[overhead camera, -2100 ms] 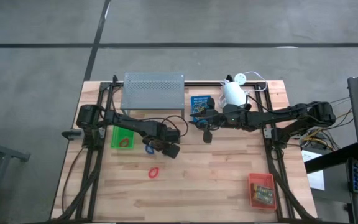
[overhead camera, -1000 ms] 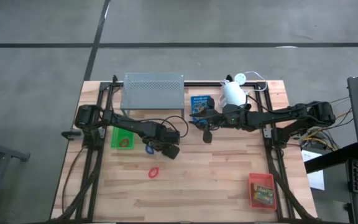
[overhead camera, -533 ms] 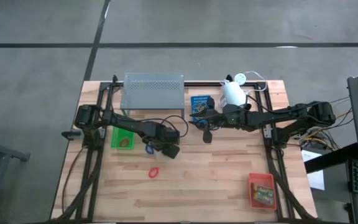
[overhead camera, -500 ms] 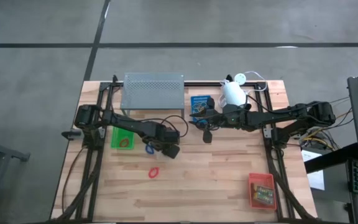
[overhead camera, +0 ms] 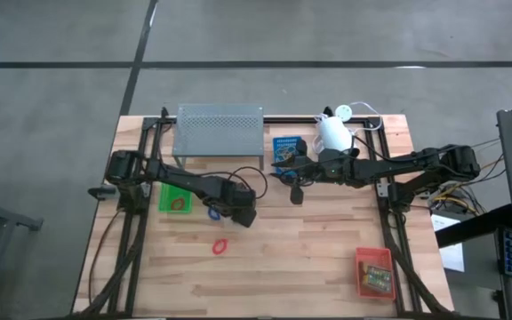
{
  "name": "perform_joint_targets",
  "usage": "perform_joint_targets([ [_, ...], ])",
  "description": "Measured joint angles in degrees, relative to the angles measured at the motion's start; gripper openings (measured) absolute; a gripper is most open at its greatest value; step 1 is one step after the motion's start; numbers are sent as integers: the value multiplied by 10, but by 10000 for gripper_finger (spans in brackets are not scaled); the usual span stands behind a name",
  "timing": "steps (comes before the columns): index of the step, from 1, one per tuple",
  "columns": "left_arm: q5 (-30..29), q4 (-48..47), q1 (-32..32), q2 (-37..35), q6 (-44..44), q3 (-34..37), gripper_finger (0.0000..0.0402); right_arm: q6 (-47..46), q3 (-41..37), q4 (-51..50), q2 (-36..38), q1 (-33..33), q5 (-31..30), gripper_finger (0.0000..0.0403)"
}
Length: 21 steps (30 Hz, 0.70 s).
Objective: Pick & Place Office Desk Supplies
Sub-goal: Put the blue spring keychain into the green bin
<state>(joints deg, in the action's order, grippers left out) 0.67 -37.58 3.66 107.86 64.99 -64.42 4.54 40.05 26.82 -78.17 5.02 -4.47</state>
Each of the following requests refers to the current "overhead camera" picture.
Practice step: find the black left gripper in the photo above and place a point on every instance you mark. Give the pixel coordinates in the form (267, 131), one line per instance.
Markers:
(240, 204)

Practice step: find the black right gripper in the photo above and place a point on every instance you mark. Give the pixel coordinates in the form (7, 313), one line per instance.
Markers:
(305, 171)

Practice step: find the blue plastic basket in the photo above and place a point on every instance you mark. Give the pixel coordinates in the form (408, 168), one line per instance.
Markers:
(282, 143)

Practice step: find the blue spiral wrist coil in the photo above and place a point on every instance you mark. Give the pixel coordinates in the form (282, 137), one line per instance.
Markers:
(210, 214)

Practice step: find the green plastic basket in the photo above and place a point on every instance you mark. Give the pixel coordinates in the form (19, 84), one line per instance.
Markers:
(167, 206)

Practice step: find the red plastic basket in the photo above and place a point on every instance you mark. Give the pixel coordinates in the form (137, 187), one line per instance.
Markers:
(371, 254)

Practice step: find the crayon box with yellow print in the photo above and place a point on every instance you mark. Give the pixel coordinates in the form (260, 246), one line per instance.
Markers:
(362, 269)

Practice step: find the crayon box with blue print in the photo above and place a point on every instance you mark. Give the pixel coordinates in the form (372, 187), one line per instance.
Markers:
(378, 279)

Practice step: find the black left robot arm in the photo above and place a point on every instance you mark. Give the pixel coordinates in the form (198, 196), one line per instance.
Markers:
(185, 180)

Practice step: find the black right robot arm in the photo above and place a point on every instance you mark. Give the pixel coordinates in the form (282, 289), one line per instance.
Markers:
(394, 169)

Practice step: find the black desk bar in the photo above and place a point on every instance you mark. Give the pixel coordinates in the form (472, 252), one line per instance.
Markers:
(474, 226)

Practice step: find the pile of yellow rubber bands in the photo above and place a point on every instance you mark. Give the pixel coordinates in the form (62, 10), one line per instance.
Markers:
(285, 153)

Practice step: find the white spot lamp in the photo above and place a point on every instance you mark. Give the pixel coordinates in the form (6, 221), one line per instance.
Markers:
(333, 131)

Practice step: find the grey perforated metal shelf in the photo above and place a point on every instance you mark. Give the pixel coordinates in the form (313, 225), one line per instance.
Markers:
(220, 131)

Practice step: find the white paper sheet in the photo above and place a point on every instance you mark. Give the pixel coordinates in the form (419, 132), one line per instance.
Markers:
(453, 260)

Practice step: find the grey side table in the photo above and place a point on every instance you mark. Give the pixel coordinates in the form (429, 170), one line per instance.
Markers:
(7, 214)

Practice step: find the black aluminium table frame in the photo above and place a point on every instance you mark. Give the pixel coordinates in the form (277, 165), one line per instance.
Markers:
(291, 120)

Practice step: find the grey arm base bracket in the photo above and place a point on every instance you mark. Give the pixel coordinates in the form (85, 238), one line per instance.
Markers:
(382, 189)
(102, 192)

